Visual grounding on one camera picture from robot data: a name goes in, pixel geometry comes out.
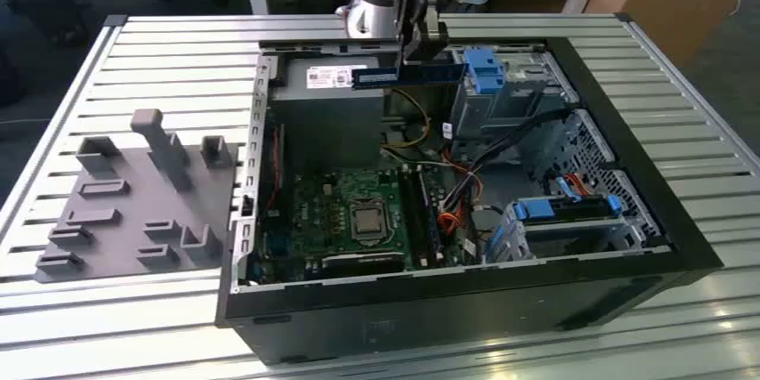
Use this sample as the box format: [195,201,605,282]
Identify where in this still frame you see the black graphics card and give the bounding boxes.
[320,249,407,278]

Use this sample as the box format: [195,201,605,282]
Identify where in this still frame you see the black PC case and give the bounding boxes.
[213,36,724,366]

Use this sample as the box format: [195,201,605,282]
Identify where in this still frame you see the yellow wire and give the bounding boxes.
[379,88,432,152]

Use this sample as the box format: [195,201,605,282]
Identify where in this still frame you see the round black speaker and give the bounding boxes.
[472,206,505,234]

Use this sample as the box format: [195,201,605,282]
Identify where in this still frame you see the red black twisted wire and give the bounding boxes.
[265,124,288,218]

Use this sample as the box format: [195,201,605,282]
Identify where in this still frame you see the red data cable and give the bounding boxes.
[567,173,603,198]

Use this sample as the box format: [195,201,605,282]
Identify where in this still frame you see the green motherboard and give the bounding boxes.
[260,165,476,286]

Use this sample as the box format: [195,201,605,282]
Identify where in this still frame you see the blue data cable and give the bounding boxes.
[556,174,587,203]

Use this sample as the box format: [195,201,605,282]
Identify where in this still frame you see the blue RAM stick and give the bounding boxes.
[351,63,465,90]

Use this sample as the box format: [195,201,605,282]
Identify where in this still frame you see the blue plastic bracket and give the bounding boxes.
[483,224,513,264]

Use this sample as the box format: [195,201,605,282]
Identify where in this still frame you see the grey parts rack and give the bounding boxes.
[35,108,248,284]

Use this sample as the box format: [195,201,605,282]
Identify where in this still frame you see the black cable bundle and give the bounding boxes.
[441,106,575,185]

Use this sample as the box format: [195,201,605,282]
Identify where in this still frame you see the white and black wires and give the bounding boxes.
[408,158,476,176]

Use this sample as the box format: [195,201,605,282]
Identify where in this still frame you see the black RAM slot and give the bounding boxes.
[404,165,432,269]
[396,165,425,269]
[409,165,439,268]

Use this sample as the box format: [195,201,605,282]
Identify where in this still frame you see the grey power supply unit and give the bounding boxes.
[269,57,387,172]

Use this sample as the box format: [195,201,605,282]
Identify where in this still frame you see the silver CPU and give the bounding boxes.
[353,213,385,239]

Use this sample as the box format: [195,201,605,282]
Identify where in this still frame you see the blue plastic drive latch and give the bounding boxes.
[464,48,505,94]

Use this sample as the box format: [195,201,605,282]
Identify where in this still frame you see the metal disk bay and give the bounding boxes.
[504,195,660,261]

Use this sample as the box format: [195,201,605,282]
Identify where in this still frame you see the white barcode sticker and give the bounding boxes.
[305,66,353,90]

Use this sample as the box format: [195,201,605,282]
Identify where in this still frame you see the metal drive cage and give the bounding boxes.
[451,48,581,152]

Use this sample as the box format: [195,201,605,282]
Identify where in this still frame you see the orange and red wires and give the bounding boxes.
[437,170,485,239]

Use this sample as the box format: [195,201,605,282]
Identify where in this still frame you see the hard disk in blue carrier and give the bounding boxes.
[509,195,623,223]

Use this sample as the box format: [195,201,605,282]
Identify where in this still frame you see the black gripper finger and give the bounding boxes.
[395,0,429,66]
[423,0,449,65]

